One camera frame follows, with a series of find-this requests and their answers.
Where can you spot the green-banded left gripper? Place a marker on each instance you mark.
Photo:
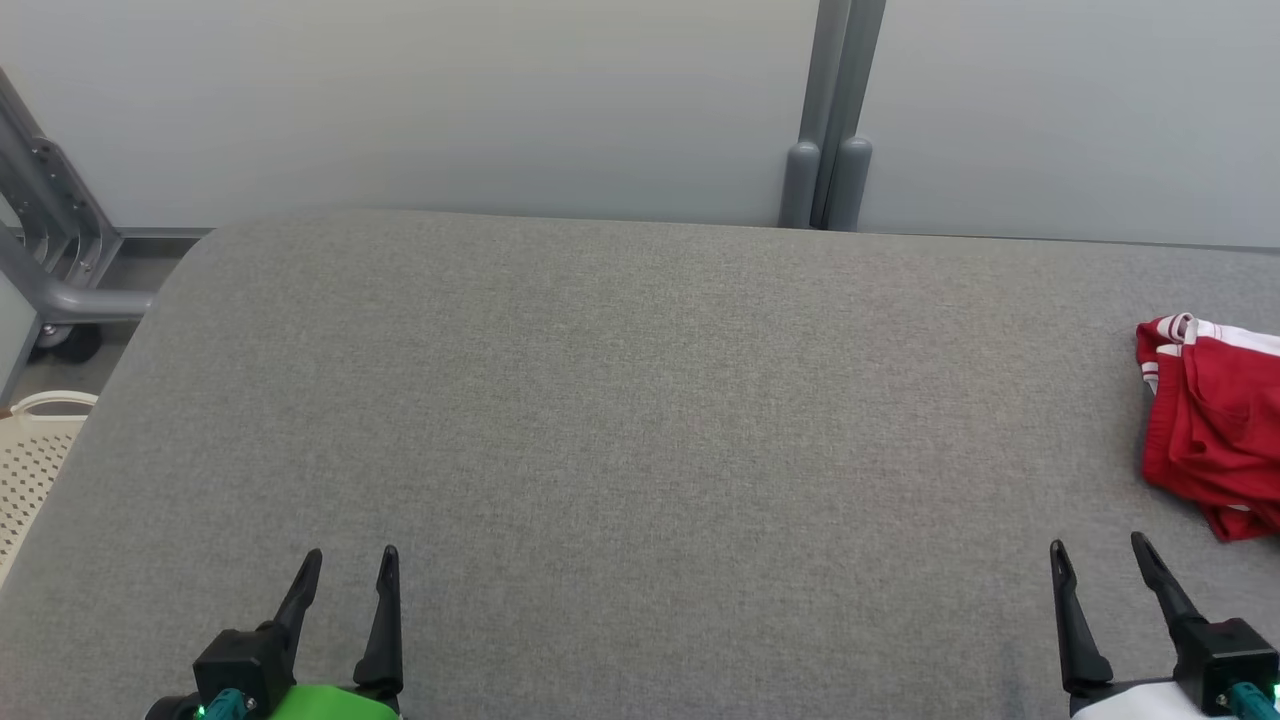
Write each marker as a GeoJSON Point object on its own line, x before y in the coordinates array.
{"type": "Point", "coordinates": [340, 705]}

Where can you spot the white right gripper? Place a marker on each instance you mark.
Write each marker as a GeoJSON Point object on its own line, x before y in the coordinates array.
{"type": "Point", "coordinates": [1140, 705]}

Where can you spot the red garment with white band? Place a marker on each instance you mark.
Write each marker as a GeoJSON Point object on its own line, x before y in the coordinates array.
{"type": "Point", "coordinates": [1220, 440]}

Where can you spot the cream perforated laundry basket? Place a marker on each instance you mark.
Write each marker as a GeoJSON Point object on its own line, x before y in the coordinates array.
{"type": "Point", "coordinates": [30, 470]}

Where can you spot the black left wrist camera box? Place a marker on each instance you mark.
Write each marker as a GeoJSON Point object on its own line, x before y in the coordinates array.
{"type": "Point", "coordinates": [245, 660]}

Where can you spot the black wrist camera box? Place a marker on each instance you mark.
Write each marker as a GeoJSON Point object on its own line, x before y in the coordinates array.
{"type": "Point", "coordinates": [245, 660]}
{"type": "Point", "coordinates": [1225, 655]}

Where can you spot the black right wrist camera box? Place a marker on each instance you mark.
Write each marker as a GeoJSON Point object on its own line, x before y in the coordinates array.
{"type": "Point", "coordinates": [1225, 655]}

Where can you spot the grey metal frame on casters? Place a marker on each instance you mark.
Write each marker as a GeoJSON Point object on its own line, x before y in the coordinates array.
{"type": "Point", "coordinates": [60, 220]}

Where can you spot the grey partition post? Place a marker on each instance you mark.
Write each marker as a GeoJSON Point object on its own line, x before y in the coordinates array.
{"type": "Point", "coordinates": [855, 150]}
{"type": "Point", "coordinates": [815, 120]}

